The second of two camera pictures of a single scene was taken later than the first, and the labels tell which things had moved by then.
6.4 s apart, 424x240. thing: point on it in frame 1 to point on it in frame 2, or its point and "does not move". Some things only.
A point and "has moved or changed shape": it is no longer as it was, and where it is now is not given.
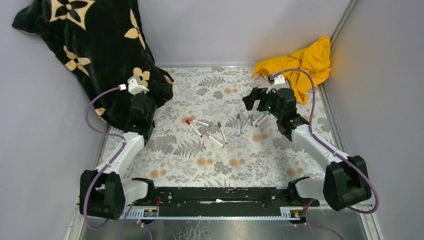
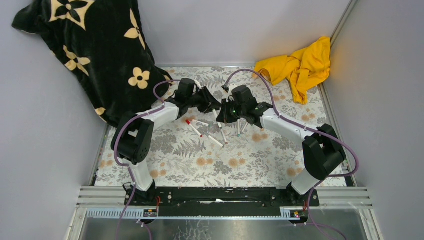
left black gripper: x=165 y=93 to x=209 y=102
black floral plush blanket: x=101 y=44 does not move
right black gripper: x=249 y=100 to x=224 y=117
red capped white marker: x=189 y=123 does not move
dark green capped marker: x=222 y=133 does not move
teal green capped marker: x=238 y=124 does not move
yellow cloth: x=314 y=58 does not move
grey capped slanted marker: x=251 y=117 does not move
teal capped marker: x=262 y=120 has moved or changed shape
